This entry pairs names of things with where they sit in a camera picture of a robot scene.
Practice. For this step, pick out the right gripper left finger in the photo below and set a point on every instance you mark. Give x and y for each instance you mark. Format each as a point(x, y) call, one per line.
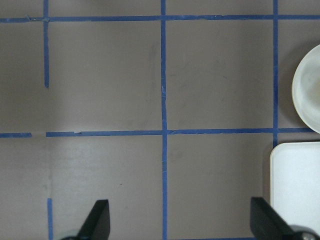
point(97, 225)

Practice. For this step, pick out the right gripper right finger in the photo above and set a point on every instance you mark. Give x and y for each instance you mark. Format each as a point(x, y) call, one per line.
point(267, 224)

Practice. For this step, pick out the white rectangular tray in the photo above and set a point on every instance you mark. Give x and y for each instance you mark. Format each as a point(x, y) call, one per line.
point(295, 183)

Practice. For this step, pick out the white shallow plate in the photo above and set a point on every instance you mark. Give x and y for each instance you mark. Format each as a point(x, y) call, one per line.
point(305, 89)

